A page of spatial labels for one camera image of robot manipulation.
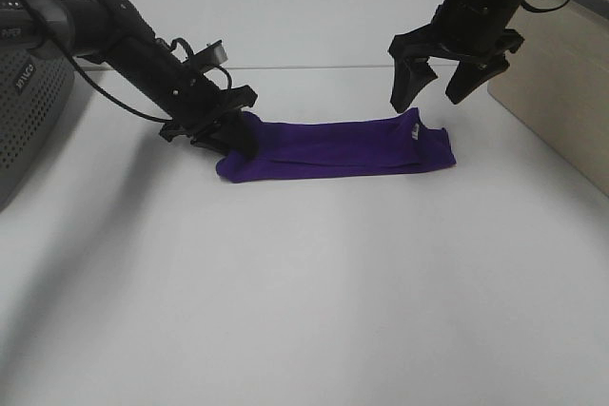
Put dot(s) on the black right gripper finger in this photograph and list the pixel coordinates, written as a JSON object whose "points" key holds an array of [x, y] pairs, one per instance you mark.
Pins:
{"points": [[469, 76], [411, 76]]}

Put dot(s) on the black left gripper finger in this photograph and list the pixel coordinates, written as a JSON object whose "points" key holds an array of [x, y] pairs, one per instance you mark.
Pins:
{"points": [[239, 136], [215, 142]]}

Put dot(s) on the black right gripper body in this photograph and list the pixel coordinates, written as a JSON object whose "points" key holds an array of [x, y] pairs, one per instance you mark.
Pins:
{"points": [[471, 32]]}

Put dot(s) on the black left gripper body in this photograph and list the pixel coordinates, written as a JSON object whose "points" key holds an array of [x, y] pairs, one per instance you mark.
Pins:
{"points": [[198, 106]]}

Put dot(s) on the purple towel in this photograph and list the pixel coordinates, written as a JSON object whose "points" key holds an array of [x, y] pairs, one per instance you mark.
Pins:
{"points": [[335, 150]]}

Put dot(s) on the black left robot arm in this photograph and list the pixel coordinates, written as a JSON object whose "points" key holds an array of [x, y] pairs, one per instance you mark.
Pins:
{"points": [[170, 74]]}

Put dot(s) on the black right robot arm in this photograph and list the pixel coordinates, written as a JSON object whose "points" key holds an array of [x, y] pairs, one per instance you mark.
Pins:
{"points": [[473, 33]]}

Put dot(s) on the white towel care label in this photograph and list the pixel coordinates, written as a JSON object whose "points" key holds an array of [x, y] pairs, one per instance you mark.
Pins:
{"points": [[415, 132]]}

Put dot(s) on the beige fabric storage box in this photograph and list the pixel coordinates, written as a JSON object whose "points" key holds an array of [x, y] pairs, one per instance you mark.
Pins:
{"points": [[557, 84]]}

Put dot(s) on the grey perforated plastic basket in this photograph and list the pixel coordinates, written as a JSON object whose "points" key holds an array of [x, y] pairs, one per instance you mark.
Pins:
{"points": [[34, 93]]}

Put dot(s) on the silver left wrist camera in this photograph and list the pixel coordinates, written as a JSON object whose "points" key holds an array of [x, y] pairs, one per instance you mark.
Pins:
{"points": [[212, 56]]}

